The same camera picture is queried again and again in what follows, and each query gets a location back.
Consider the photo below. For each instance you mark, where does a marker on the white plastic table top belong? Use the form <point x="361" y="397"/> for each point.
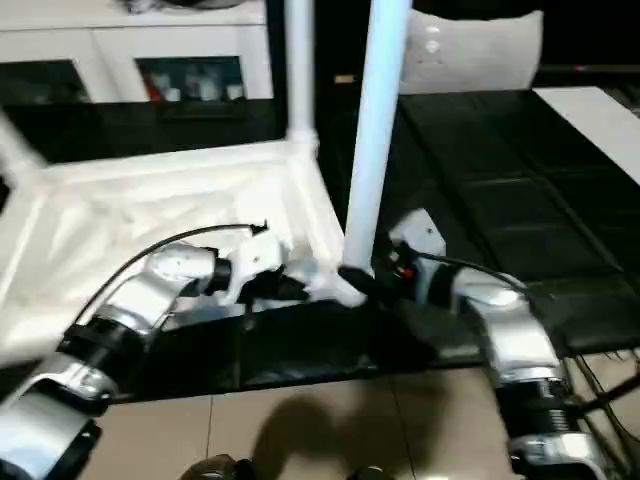
<point x="125" y="200"/>

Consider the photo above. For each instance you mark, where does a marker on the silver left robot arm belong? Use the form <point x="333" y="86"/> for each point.
<point x="150" y="290"/>

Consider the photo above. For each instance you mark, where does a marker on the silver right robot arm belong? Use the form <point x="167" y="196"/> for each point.
<point x="515" y="330"/>

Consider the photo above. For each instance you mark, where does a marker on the black work mat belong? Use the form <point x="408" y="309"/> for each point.
<point x="500" y="175"/>

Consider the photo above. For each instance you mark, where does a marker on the dark robot left foot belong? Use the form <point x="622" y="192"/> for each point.
<point x="215" y="469"/>

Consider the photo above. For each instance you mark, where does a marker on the dark robot foot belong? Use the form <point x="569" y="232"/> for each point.
<point x="215" y="469"/>
<point x="370" y="472"/>

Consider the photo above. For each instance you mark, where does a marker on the dark robot right foot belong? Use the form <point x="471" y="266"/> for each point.
<point x="370" y="472"/>

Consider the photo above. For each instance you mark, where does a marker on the black box with gold label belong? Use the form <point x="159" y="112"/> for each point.
<point x="330" y="50"/>

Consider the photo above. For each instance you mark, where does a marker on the grey cushion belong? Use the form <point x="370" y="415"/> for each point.
<point x="475" y="50"/>

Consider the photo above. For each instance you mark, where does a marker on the white flat board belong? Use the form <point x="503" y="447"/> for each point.
<point x="590" y="125"/>

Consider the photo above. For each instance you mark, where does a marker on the dark round device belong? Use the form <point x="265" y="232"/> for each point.
<point x="205" y="3"/>

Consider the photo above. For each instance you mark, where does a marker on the white glass-door cabinet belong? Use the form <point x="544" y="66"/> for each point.
<point x="100" y="35"/>

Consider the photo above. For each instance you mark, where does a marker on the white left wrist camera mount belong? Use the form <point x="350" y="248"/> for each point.
<point x="255" y="255"/>

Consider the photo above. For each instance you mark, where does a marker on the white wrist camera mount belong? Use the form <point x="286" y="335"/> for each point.
<point x="255" y="255"/>
<point x="420" y="232"/>

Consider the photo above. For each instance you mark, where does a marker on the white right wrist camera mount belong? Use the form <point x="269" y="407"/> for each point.
<point x="420" y="232"/>

